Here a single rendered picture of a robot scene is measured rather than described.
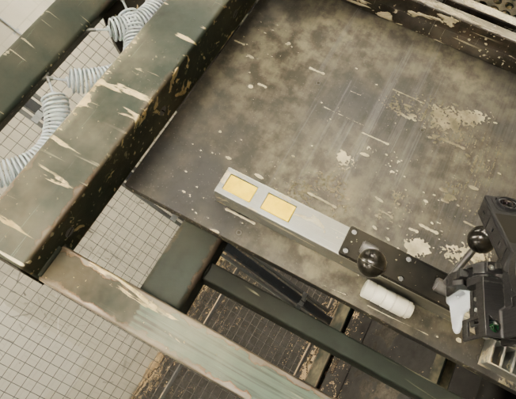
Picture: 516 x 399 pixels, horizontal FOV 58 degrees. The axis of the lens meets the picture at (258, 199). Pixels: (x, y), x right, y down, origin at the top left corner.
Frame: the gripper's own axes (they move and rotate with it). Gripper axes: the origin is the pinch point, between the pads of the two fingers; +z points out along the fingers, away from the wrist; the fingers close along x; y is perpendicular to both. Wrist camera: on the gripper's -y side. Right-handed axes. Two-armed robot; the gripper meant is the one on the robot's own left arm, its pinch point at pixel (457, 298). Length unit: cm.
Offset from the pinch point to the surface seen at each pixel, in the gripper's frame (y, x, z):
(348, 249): -6.9, -13.5, 7.1
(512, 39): -52, 14, 5
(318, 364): 0, 2, 125
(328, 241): -8.1, -16.6, 8.1
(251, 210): -11.4, -29.2, 8.5
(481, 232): -8.3, 1.8, -3.6
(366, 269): -1.1, -13.1, -3.0
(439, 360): -13, 61, 157
